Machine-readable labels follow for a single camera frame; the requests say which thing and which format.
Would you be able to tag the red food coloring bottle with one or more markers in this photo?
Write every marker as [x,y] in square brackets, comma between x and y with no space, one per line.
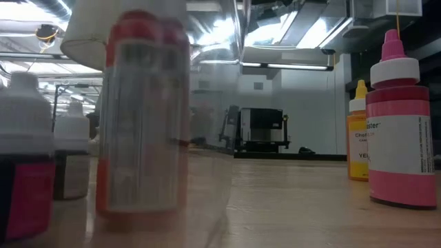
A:
[144,137]

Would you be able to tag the clear plastic container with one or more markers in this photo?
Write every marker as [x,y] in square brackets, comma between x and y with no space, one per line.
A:
[206,206]

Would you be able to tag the small white-capped dropper bottle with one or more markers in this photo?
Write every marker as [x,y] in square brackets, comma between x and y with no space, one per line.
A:
[72,131]
[24,120]

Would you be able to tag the yellow food coloring bottle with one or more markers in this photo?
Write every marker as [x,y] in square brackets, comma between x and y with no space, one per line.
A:
[356,162]

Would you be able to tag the pink food coloring bottle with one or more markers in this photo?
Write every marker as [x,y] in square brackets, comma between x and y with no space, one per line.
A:
[399,155]

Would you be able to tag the black and white cabinet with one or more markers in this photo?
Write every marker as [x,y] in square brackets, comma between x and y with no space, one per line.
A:
[268,120]

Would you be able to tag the long ceiling light bar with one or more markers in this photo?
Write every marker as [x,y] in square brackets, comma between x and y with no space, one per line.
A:
[296,66]

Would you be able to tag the black ceiling-mounted device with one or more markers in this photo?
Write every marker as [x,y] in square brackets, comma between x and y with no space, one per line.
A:
[46,34]

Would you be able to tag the grey wall plate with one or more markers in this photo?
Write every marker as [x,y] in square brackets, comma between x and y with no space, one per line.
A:
[258,86]

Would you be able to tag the small black frame bracket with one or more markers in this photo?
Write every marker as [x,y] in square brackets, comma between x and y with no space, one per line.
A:
[305,150]

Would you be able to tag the black aluminium table frame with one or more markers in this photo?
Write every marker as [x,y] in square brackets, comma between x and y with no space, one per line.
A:
[310,156]

